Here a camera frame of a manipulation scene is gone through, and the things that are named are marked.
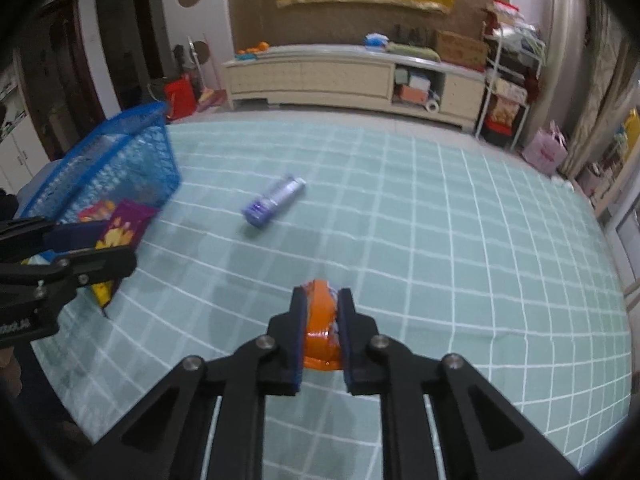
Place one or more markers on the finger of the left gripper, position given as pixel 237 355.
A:
pixel 85 264
pixel 50 237

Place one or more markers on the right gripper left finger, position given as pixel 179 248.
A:
pixel 205 419

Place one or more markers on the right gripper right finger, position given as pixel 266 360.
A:
pixel 439 418

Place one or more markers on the purple yellow chip bag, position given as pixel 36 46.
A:
pixel 126 227

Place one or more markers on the orange sausage stick packet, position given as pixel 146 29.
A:
pixel 322 350

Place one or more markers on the purple Doublemint gum box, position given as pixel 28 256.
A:
pixel 267 206

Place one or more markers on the large red silver snack bag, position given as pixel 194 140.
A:
pixel 102 210

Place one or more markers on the person's left hand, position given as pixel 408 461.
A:
pixel 10 372

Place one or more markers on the blue plastic basket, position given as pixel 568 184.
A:
pixel 128 157

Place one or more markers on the teal checkered tablecloth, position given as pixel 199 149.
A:
pixel 449 249

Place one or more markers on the red paper bag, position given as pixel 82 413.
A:
pixel 181 102

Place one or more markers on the plate of oranges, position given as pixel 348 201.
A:
pixel 252 52

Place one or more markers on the pink tote bag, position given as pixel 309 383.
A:
pixel 547 149

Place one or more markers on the standing air conditioner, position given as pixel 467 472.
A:
pixel 563 26

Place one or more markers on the cream TV cabinet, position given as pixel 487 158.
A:
pixel 360 78

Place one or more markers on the patterned curtain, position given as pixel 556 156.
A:
pixel 610 83

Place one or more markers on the white metal shelf rack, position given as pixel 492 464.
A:
pixel 515 59

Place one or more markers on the cardboard box on cabinet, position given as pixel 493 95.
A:
pixel 461 51

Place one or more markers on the blue tissue box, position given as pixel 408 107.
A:
pixel 376 41

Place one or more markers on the green folded cloth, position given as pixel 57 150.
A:
pixel 424 53

